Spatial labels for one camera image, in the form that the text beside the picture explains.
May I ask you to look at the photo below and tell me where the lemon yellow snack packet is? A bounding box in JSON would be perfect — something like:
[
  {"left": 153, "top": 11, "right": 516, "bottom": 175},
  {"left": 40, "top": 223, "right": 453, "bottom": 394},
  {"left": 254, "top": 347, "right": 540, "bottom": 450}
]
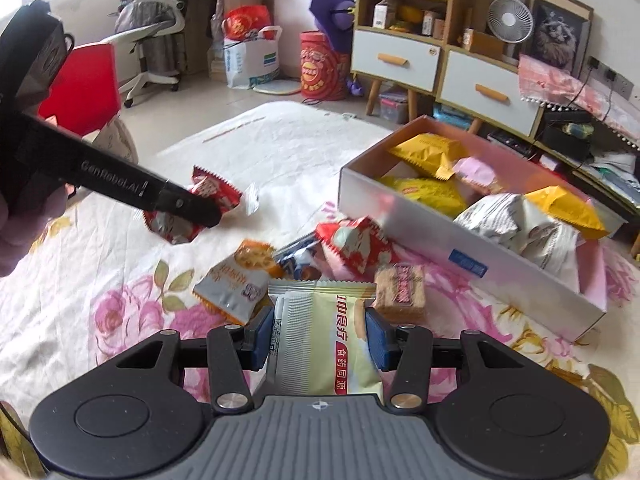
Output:
[{"left": 379, "top": 175, "right": 469, "bottom": 219}]

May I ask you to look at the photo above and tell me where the orange white snack packet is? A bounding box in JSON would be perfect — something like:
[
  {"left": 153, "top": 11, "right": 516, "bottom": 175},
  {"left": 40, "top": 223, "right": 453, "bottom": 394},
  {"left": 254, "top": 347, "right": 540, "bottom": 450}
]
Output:
[{"left": 193, "top": 240, "right": 284, "bottom": 325}]

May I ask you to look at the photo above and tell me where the purple plush toy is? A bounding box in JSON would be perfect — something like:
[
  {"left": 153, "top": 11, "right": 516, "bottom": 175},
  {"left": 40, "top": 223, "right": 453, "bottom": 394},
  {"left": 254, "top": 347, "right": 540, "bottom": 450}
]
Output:
[{"left": 309, "top": 0, "right": 357, "bottom": 54}]

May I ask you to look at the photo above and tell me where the red printed drum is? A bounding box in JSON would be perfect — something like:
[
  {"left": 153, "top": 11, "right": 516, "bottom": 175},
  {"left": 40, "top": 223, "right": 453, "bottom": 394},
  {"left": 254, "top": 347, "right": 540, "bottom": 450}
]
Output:
[{"left": 299, "top": 30, "right": 349, "bottom": 102}]

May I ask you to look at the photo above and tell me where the framed cat picture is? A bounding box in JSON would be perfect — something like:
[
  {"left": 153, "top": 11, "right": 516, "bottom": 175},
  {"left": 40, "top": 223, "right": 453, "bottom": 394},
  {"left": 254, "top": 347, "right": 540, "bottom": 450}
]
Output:
[{"left": 520, "top": 0, "right": 596, "bottom": 69}]

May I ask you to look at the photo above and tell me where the pink cardboard box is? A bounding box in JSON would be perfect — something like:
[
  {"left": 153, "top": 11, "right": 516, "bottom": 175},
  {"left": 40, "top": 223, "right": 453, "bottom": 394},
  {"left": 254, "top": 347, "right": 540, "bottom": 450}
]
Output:
[{"left": 337, "top": 115, "right": 609, "bottom": 343}]

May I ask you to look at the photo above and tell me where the white desk fan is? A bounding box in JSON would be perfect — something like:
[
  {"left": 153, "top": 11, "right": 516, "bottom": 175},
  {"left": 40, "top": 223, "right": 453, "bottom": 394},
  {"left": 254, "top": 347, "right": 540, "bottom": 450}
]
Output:
[{"left": 487, "top": 0, "right": 534, "bottom": 44}]

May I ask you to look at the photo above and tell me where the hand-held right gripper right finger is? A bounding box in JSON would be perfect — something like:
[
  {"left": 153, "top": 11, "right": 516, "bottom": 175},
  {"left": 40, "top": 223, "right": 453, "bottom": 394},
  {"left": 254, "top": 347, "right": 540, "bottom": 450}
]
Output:
[{"left": 365, "top": 306, "right": 523, "bottom": 410}]

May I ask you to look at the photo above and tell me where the clear plastic storage bin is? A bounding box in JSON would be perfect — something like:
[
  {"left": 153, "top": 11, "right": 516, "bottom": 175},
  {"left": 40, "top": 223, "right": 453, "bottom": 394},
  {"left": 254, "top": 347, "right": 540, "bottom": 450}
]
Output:
[{"left": 379, "top": 91, "right": 409, "bottom": 125}]

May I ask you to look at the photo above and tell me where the patterned paper bag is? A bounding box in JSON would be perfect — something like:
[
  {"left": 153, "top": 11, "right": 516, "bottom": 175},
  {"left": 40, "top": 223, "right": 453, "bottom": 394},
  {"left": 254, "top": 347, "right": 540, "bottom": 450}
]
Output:
[{"left": 82, "top": 117, "right": 139, "bottom": 167}]

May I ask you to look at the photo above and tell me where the grey office chair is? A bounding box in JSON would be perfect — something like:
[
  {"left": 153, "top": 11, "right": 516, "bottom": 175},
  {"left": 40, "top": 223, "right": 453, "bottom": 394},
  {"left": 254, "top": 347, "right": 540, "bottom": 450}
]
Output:
[{"left": 114, "top": 0, "right": 190, "bottom": 109}]

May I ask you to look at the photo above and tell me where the square cracker packet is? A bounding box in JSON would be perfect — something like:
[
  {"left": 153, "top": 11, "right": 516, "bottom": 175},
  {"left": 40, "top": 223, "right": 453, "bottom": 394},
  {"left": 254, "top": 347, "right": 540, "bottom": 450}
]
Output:
[{"left": 374, "top": 264, "right": 427, "bottom": 319}]

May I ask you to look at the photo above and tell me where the cream snack packet red label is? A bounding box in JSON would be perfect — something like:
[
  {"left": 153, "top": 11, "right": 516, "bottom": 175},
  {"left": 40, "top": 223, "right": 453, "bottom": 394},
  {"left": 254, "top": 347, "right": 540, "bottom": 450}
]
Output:
[{"left": 267, "top": 280, "right": 387, "bottom": 399}]

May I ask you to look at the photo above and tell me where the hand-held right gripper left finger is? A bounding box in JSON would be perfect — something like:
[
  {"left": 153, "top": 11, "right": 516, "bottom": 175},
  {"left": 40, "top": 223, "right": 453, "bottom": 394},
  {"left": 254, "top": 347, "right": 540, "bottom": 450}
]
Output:
[{"left": 115, "top": 306, "right": 275, "bottom": 413}]

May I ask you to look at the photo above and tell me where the floral tablecloth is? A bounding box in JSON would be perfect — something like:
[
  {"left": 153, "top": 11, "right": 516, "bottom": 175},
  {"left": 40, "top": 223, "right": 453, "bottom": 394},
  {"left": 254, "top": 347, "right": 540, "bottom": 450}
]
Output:
[{"left": 0, "top": 101, "right": 640, "bottom": 480}]

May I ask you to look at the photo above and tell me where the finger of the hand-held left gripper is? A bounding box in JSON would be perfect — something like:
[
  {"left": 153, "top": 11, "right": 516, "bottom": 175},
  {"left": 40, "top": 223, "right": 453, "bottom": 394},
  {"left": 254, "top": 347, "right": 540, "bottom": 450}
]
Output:
[{"left": 147, "top": 180, "right": 223, "bottom": 229}]

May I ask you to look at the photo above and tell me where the person's left hand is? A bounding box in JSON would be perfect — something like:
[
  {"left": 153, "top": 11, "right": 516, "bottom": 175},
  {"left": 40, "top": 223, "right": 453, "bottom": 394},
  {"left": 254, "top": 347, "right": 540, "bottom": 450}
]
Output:
[{"left": 0, "top": 187, "right": 69, "bottom": 279}]

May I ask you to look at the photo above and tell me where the pink snack packet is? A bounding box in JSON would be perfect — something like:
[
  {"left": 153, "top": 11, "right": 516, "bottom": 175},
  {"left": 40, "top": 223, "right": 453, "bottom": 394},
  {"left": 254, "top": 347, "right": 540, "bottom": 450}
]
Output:
[{"left": 452, "top": 156, "right": 504, "bottom": 196}]

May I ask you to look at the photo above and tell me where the red gift bag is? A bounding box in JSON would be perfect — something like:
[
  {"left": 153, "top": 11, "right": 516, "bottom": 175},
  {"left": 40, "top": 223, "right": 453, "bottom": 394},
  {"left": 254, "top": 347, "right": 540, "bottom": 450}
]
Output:
[{"left": 222, "top": 5, "right": 272, "bottom": 42}]

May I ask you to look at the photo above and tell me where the golden yellow snack packet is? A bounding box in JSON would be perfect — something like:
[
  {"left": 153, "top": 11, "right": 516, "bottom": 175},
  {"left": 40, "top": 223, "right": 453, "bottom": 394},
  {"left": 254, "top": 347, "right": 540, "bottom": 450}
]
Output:
[{"left": 389, "top": 133, "right": 469, "bottom": 180}]

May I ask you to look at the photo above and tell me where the pink lace cloth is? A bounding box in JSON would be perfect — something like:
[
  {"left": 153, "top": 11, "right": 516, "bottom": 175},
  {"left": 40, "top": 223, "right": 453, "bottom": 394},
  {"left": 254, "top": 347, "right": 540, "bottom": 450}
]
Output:
[{"left": 519, "top": 55, "right": 640, "bottom": 150}]

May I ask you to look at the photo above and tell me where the blue silver snack packet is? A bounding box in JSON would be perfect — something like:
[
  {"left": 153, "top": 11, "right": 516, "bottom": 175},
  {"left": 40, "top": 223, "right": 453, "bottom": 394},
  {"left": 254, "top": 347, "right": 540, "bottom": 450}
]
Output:
[{"left": 274, "top": 234, "right": 332, "bottom": 281}]

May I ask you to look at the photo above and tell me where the wooden cabinet with white drawers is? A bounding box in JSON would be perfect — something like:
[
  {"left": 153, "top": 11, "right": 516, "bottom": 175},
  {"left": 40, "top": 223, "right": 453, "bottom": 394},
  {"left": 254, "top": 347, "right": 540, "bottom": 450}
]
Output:
[{"left": 350, "top": 0, "right": 598, "bottom": 142}]

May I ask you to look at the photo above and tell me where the white shopping bag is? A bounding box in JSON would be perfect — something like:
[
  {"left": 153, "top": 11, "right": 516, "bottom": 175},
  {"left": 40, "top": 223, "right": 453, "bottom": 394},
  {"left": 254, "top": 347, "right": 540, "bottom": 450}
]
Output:
[{"left": 223, "top": 25, "right": 284, "bottom": 90}]

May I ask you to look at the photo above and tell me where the orange yellow snack packet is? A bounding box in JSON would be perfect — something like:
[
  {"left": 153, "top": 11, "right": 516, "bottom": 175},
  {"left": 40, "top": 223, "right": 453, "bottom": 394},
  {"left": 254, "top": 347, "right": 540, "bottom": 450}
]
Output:
[{"left": 524, "top": 186, "right": 609, "bottom": 241}]

